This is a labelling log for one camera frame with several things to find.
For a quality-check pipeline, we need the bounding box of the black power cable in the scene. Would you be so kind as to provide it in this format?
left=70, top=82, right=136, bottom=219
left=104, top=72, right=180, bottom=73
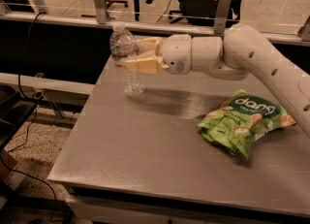
left=0, top=12, right=67, bottom=224

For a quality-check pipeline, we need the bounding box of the green snack chip bag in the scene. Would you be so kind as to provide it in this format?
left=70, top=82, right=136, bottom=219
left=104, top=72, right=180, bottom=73
left=198, top=90, right=295, bottom=159

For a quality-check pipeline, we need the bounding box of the black side shelf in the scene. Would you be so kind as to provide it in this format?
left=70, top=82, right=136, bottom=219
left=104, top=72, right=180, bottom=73
left=0, top=85, right=37, bottom=151

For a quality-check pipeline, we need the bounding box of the metal barrier bracket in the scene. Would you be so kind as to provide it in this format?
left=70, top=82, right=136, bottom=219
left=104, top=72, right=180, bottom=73
left=93, top=0, right=109, bottom=24
left=214, top=0, right=232, bottom=35

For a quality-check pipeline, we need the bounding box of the clear plastic water bottle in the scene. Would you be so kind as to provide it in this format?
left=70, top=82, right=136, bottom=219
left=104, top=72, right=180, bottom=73
left=109, top=22, right=144, bottom=97

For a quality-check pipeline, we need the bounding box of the dark office chair right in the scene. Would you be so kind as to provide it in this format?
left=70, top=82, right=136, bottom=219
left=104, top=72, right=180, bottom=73
left=164, top=0, right=251, bottom=28

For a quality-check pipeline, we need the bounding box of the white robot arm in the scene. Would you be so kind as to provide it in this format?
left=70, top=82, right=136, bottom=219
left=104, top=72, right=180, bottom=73
left=122, top=24, right=310, bottom=136

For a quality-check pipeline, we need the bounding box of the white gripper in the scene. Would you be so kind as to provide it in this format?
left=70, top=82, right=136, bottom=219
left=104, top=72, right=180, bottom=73
left=123, top=34, right=192, bottom=75

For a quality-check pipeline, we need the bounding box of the left metal barrier bracket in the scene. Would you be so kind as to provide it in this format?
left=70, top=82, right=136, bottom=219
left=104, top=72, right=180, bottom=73
left=93, top=0, right=109, bottom=24

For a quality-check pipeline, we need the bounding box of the right metal barrier bracket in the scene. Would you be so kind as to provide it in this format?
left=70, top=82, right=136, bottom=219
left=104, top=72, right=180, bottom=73
left=214, top=0, right=232, bottom=35

